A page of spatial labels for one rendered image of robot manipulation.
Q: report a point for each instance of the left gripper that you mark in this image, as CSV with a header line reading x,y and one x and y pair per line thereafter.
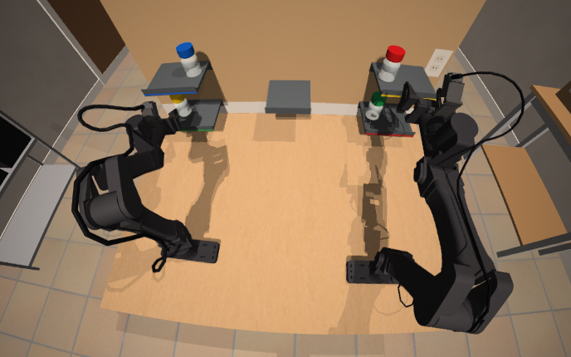
x,y
160,126

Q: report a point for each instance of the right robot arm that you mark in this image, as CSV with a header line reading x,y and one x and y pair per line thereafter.
x,y
447,300

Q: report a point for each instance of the white bottle with yellow cap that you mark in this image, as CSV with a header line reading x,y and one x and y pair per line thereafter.
x,y
181,104

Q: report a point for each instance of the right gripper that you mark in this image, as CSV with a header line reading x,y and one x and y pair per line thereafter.
x,y
430,115

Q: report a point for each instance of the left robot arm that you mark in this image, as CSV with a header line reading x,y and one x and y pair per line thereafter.
x,y
123,204

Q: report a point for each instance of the clear glass bottle with blue cap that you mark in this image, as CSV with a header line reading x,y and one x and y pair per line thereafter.
x,y
188,59

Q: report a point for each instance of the white bottle with red cap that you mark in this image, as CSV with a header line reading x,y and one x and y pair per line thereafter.
x,y
391,63

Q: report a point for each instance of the white bottle with green cap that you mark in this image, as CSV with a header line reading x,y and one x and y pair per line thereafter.
x,y
375,106

